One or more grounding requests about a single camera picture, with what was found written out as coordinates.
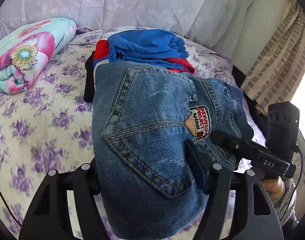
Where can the person's right hand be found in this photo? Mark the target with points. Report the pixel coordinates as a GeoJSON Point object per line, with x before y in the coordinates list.
{"type": "Point", "coordinates": [275, 188]}

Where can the purple floral bedspread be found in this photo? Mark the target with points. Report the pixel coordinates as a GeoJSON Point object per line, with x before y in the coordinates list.
{"type": "Point", "coordinates": [42, 130]}

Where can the lilac lace cover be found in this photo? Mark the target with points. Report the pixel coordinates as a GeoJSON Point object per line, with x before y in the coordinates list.
{"type": "Point", "coordinates": [117, 2]}

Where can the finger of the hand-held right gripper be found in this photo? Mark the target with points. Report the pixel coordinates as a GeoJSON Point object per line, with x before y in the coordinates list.
{"type": "Point", "coordinates": [232, 145]}

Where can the folded blue garment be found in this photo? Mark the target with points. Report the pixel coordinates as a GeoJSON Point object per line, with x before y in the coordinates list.
{"type": "Point", "coordinates": [145, 45]}

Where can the checked beige curtain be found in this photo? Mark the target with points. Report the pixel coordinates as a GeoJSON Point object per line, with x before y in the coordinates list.
{"type": "Point", "coordinates": [275, 62]}

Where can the folded floral blanket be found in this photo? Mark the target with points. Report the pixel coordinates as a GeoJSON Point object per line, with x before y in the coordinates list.
{"type": "Point", "coordinates": [27, 55]}

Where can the folded red garment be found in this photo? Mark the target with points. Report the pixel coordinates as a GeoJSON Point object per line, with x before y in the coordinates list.
{"type": "Point", "coordinates": [102, 50]}

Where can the blue denim pants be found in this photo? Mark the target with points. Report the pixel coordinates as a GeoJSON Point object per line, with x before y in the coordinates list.
{"type": "Point", "coordinates": [142, 135]}

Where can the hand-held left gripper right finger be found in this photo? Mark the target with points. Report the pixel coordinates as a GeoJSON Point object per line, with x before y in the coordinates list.
{"type": "Point", "coordinates": [195, 162]}

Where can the person's right forearm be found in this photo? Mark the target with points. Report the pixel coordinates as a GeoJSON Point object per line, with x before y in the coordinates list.
{"type": "Point", "coordinates": [287, 205]}

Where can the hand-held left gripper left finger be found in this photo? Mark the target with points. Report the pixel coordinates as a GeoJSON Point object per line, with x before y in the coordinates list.
{"type": "Point", "coordinates": [85, 172]}

